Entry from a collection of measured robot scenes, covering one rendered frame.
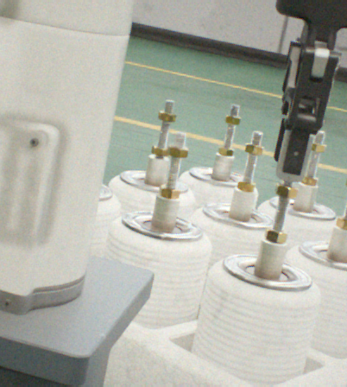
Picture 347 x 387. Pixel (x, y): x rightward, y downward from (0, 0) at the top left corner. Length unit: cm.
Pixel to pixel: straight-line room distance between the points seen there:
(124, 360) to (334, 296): 19
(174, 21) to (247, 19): 47
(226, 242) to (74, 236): 43
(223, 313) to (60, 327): 30
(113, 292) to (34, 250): 8
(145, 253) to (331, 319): 18
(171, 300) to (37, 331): 37
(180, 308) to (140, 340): 7
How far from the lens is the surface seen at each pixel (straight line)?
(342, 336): 85
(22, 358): 44
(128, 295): 52
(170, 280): 81
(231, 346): 75
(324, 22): 70
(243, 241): 89
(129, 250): 80
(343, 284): 83
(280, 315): 74
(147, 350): 77
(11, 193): 45
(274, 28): 599
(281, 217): 75
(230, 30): 602
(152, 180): 99
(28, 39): 44
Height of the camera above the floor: 48
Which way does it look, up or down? 13 degrees down
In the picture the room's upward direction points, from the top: 11 degrees clockwise
